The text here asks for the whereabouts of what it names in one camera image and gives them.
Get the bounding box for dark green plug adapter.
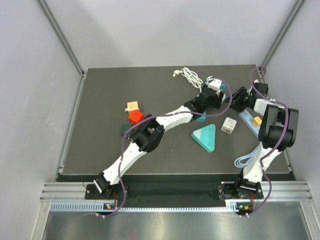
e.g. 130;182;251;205
121;123;135;139

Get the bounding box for left aluminium frame post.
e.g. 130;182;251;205
36;0;87;77

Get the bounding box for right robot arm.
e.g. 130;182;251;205
224;80;299;198

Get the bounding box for teal rectangular power strip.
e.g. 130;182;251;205
192;112;207;122

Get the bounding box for aluminium frame post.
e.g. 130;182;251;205
36;0;87;77
261;0;306;68

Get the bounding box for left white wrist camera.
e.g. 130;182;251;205
205;76;223;92

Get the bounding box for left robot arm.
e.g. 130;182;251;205
93;87;225;199

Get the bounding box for red cube plug adapter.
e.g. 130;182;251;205
128;110;144;125

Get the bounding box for round light blue socket base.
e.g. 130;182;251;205
219;83;226;103

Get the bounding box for right aluminium frame post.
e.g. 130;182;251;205
261;0;306;68

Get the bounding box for orange plug adapter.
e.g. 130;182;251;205
252;116;262;128

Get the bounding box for light blue power strip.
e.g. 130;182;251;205
238;110;260;138

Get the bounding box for peach cube plug adapter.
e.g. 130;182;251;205
124;101;140;113

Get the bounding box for front aluminium frame rail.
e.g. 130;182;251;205
40;181;313;202

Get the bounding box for white slotted cable duct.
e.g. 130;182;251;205
50;201;252;213

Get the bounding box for white cube plug adapter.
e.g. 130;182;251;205
221;117;237;134

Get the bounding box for teal triangular power strip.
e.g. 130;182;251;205
191;124;216;153

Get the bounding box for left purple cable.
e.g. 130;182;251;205
94;77;232;218

